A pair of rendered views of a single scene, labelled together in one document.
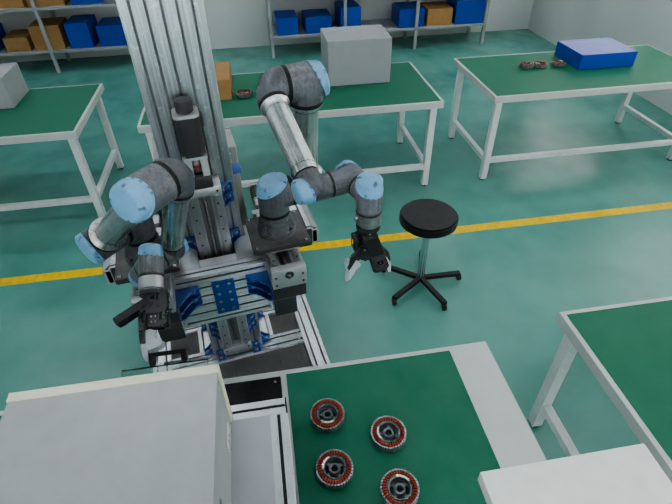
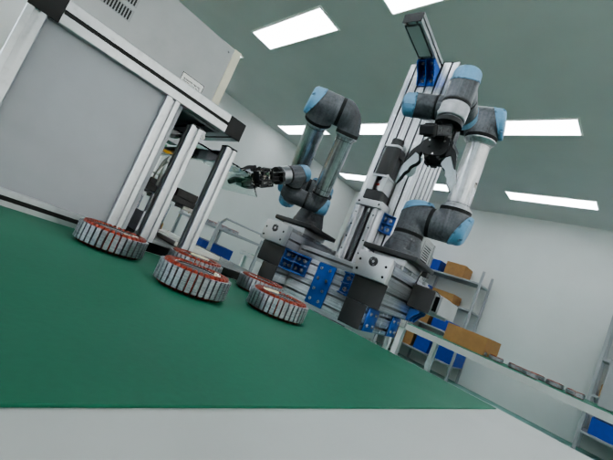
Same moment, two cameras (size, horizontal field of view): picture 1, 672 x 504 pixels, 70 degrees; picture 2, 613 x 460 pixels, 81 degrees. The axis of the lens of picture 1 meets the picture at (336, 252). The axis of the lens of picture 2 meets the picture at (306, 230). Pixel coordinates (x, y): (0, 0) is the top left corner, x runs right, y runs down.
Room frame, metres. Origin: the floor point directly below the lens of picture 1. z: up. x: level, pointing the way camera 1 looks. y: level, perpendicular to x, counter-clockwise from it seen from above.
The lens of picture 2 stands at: (0.42, -0.70, 0.85)
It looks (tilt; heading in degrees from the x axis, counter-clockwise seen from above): 6 degrees up; 55
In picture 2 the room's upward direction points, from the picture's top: 23 degrees clockwise
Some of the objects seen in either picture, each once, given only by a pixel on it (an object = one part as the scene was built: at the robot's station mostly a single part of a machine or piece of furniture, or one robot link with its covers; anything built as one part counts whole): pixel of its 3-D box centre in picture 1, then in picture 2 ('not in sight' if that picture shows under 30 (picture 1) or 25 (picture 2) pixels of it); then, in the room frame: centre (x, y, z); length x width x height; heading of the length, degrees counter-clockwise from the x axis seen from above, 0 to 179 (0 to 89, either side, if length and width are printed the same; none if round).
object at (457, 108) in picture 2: (367, 217); (451, 114); (1.13, -0.09, 1.37); 0.08 x 0.08 x 0.05
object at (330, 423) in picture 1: (327, 415); (260, 286); (0.87, 0.04, 0.77); 0.11 x 0.11 x 0.04
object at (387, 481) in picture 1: (399, 489); (193, 277); (0.62, -0.17, 0.77); 0.11 x 0.11 x 0.04
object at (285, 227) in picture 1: (275, 219); (404, 244); (1.53, 0.23, 1.09); 0.15 x 0.15 x 0.10
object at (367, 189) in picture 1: (368, 194); (462, 89); (1.13, -0.09, 1.45); 0.09 x 0.08 x 0.11; 25
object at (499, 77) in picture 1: (567, 110); not in sight; (4.09, -2.09, 0.38); 1.90 x 0.90 x 0.75; 99
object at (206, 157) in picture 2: not in sight; (176, 151); (0.66, 0.47, 1.03); 0.62 x 0.01 x 0.03; 99
